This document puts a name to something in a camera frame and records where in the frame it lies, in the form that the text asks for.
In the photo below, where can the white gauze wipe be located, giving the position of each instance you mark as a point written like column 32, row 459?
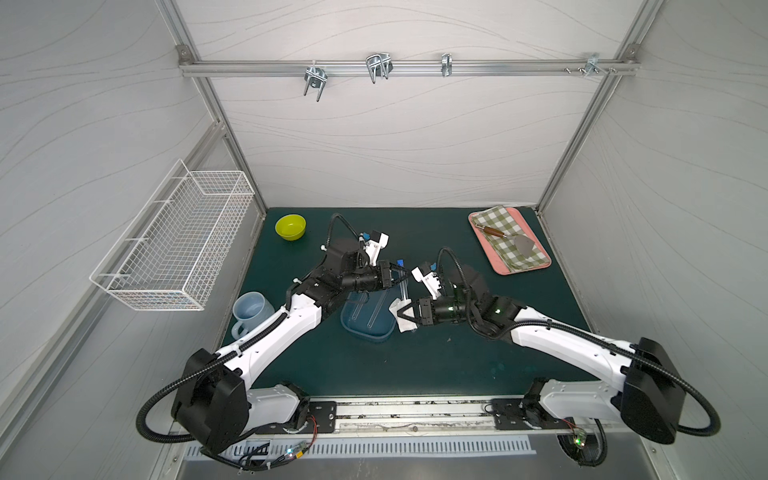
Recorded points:
column 402, row 311

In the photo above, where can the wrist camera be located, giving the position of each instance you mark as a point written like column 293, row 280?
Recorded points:
column 373, row 243
column 427, row 275

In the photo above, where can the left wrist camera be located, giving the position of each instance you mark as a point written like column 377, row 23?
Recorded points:
column 373, row 243

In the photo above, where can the blue plastic tub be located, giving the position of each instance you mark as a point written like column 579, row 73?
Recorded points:
column 385, row 324

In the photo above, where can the blue capped test tube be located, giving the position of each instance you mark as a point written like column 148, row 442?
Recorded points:
column 359, row 304

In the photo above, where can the metal clamp hook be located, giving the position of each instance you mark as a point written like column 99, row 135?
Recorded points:
column 315, row 79
column 379, row 65
column 446, row 65
column 591, row 67

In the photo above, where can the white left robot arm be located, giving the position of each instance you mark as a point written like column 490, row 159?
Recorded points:
column 235, row 367

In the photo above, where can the yellow green bowl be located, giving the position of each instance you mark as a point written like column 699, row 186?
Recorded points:
column 291, row 227

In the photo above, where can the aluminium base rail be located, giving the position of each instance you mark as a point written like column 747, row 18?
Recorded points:
column 414, row 417

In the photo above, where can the pink plastic tray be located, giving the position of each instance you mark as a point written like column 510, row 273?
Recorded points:
column 510, row 240

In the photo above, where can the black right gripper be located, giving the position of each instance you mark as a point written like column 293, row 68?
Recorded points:
column 425, row 311

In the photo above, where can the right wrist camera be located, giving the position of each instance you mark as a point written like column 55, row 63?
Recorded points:
column 427, row 275

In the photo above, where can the wooden handled metal spatula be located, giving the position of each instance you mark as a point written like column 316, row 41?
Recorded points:
column 523, row 243

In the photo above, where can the light blue mug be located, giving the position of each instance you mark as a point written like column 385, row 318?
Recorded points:
column 250, row 310

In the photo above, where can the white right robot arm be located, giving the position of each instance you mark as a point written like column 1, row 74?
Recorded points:
column 631, row 383

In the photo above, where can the green white checkered cloth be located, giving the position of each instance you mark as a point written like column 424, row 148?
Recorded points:
column 511, row 239

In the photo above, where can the clear test tube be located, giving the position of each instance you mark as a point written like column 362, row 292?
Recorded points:
column 380, row 301
column 403, row 275

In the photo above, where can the white wire basket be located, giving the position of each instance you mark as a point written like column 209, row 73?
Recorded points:
column 171, row 253

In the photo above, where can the aluminium cross rail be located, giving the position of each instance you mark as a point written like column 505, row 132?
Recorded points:
column 401, row 68

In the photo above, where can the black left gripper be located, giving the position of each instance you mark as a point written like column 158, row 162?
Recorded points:
column 385, row 275

